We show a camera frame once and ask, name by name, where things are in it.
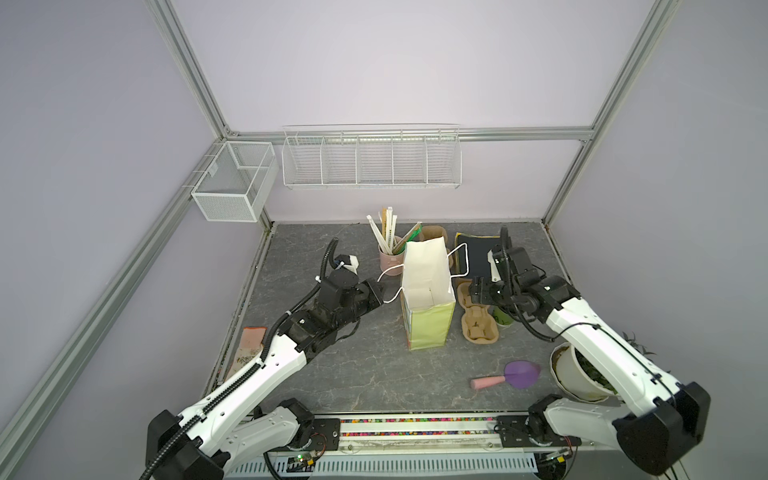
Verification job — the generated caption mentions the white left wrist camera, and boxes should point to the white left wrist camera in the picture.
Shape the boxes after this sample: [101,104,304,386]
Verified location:
[333,254,359,274]

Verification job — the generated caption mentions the green paper coffee cup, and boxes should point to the green paper coffee cup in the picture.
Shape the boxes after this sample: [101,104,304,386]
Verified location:
[491,306,515,328]

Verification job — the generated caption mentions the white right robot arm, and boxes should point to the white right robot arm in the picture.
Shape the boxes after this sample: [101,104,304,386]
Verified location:
[467,236,711,476]

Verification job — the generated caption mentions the orange red scissors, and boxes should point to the orange red scissors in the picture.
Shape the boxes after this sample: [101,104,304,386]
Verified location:
[225,327,267,380]

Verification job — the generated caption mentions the white wire wall shelf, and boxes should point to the white wire wall shelf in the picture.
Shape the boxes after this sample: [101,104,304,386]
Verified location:
[281,124,463,189]

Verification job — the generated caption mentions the brown pulp cup carrier stack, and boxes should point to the brown pulp cup carrier stack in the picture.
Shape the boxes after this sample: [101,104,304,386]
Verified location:
[421,225,449,250]

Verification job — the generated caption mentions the pink straw holder cup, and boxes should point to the pink straw holder cup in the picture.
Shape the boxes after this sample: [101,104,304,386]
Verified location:
[379,249,405,277]

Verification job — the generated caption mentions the potted green plant white pot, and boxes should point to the potted green plant white pot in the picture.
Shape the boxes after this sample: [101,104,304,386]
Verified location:
[549,343,623,403]

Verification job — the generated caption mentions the single brown pulp cup carrier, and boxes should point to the single brown pulp cup carrier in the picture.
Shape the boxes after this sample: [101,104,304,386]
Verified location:
[456,280,500,345]

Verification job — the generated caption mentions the white mesh wall basket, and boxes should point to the white mesh wall basket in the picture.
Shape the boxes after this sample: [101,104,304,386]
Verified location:
[192,141,279,223]

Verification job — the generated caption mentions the landscape printed paper bag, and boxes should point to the landscape printed paper bag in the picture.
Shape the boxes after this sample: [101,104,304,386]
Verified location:
[380,237,470,351]

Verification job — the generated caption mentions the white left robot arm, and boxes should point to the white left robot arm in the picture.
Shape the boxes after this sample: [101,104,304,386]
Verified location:
[141,268,384,479]

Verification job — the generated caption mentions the purple scoop with pink handle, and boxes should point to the purple scoop with pink handle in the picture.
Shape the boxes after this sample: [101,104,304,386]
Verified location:
[470,360,541,390]

